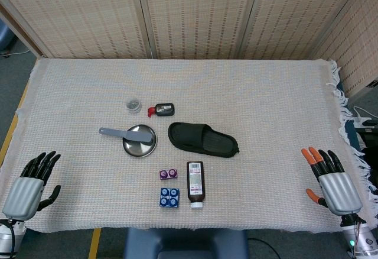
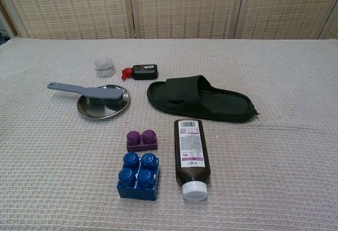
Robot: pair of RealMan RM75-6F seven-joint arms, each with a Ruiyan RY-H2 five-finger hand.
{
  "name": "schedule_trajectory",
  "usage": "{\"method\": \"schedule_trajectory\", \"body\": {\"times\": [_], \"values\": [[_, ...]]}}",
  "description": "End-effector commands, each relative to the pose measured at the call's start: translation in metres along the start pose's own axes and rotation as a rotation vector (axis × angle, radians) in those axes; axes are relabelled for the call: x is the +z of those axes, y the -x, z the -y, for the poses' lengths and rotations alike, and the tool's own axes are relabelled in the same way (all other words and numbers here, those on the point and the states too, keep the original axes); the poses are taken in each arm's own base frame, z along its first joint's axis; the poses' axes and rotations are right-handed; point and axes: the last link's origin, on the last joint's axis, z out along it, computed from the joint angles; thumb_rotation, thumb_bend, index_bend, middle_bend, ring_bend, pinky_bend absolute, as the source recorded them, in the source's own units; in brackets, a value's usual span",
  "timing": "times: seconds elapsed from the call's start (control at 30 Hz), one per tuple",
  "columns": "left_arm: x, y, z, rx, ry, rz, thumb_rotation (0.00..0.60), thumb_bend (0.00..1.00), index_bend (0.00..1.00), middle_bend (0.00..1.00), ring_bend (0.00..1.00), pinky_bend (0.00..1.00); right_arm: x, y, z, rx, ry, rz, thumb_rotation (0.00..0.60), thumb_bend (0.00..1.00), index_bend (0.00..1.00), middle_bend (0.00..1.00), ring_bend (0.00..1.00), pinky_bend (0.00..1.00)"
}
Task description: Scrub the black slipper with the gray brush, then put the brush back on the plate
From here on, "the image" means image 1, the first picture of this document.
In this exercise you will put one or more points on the beige woven tablecloth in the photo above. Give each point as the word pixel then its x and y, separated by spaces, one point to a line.
pixel 236 93

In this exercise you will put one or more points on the woven folding screen panel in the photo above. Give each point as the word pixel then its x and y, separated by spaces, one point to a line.
pixel 289 13
pixel 198 13
pixel 360 49
pixel 82 13

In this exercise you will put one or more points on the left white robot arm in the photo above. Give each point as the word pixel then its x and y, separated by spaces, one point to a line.
pixel 6 238

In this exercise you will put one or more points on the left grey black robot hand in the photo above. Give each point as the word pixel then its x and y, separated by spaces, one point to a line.
pixel 25 192

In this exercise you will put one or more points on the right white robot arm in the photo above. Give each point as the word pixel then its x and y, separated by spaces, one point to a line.
pixel 364 238

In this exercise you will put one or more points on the black bottle red cap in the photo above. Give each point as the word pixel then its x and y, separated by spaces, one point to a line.
pixel 164 109

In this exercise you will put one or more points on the blue toy block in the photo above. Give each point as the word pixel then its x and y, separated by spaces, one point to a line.
pixel 169 197

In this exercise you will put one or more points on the black slipper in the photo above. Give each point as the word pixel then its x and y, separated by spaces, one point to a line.
pixel 203 140

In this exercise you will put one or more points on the brown bottle white cap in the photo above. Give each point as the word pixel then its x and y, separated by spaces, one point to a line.
pixel 195 182

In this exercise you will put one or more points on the purple toy block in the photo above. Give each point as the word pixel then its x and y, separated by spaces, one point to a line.
pixel 168 174

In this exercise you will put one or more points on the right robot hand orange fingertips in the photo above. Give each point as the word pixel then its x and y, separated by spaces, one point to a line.
pixel 339 189

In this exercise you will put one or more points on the round steel plate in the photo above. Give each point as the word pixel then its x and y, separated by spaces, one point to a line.
pixel 138 149

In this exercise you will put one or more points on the small clear jar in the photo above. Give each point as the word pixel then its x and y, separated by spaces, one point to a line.
pixel 133 106

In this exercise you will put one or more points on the black box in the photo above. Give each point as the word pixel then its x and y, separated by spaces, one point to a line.
pixel 369 136

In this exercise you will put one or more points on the blue padded robot base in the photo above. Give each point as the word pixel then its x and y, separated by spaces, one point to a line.
pixel 186 244

